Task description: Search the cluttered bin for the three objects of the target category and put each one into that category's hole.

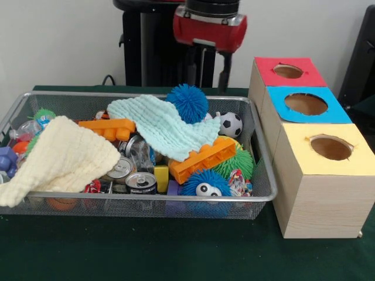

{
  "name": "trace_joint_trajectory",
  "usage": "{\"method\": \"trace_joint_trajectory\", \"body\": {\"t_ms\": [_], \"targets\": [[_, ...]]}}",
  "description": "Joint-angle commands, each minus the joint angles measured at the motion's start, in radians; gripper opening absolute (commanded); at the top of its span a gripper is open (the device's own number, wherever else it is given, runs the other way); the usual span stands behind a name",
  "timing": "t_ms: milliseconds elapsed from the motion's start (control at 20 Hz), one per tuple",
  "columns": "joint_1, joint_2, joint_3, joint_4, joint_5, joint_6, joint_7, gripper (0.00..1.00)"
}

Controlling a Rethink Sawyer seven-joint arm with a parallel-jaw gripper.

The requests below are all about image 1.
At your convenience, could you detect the pale blue waffle cloth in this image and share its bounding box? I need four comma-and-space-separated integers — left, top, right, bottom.
107, 94, 222, 162

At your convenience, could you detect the silver drink can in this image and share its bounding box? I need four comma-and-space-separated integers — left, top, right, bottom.
105, 156, 137, 182

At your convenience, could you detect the wooden box with three holes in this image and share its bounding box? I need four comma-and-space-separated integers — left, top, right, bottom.
248, 57, 375, 239

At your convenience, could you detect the black drink can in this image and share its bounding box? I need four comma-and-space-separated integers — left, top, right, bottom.
125, 172, 158, 195

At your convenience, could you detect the black upright panel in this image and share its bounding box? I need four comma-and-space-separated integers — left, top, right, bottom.
340, 5, 375, 109

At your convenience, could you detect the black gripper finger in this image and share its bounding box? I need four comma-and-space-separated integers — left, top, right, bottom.
188, 46, 197, 87
219, 54, 231, 91

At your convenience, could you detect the long orange toy brick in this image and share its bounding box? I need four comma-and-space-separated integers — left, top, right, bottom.
169, 136, 237, 184

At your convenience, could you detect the cream yellow knitted cloth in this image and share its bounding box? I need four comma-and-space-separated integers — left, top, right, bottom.
0, 115, 121, 208

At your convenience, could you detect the orange toy brick with studs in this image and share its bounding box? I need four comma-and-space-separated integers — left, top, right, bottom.
79, 119, 137, 142

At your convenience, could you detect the shallow clear mesh bin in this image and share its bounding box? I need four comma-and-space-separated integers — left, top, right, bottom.
0, 91, 278, 220

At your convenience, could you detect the dark green table cloth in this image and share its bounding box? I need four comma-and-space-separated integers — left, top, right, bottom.
0, 85, 375, 281

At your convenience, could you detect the small soccer ball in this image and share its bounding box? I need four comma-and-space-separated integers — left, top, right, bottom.
219, 112, 243, 139

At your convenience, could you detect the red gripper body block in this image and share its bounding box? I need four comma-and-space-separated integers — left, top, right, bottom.
173, 6, 247, 54

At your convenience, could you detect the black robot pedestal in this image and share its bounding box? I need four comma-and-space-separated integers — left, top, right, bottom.
113, 0, 226, 88

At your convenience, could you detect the large green spiky ball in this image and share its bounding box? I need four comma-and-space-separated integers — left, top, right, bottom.
212, 140, 257, 180

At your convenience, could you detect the blue spiky ball with eyes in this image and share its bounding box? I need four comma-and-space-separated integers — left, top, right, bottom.
181, 169, 233, 217

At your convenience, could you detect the plain blue spiky ball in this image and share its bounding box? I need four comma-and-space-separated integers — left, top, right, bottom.
165, 83, 209, 124

